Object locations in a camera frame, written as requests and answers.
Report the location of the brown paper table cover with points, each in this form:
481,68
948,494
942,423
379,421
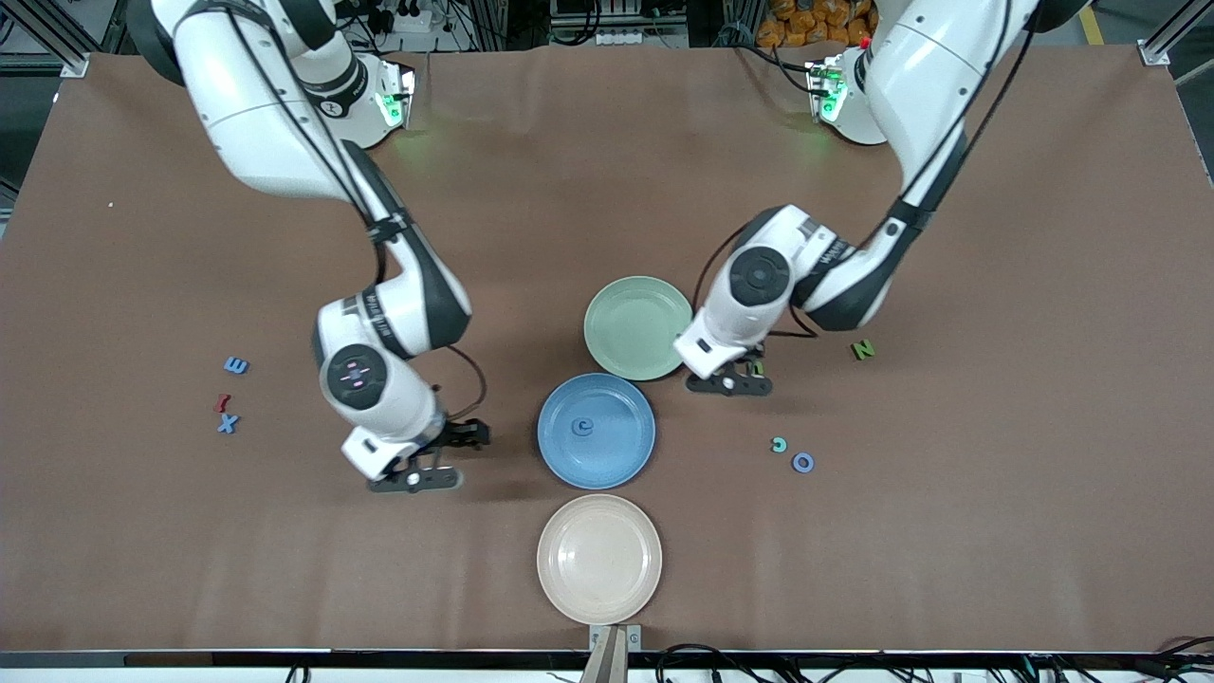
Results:
607,190

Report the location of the blue letter E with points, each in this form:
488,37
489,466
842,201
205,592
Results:
235,365

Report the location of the blue letter X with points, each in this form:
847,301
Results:
227,424

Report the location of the aluminium frame extrusion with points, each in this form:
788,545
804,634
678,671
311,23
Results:
1162,46
71,59

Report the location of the pale green plate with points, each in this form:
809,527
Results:
631,328

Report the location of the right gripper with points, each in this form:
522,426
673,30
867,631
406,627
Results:
462,435

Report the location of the green letter N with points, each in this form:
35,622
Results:
862,350

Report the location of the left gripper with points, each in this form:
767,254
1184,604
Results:
748,360

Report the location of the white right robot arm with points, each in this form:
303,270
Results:
256,114

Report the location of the beige plate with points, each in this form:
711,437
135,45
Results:
598,559

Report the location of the blue letter G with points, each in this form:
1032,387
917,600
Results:
582,434

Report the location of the white power strip with plugs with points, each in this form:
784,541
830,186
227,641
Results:
403,19

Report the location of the blue letter O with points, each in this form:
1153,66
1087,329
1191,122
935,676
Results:
796,463

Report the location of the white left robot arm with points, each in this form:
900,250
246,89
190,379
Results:
929,66

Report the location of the aluminium frame post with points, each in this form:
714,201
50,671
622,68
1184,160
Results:
488,24

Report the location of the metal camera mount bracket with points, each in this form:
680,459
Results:
634,637

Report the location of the blue plate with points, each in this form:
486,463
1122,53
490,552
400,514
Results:
607,460

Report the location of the orange bagged items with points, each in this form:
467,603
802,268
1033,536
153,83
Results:
806,24

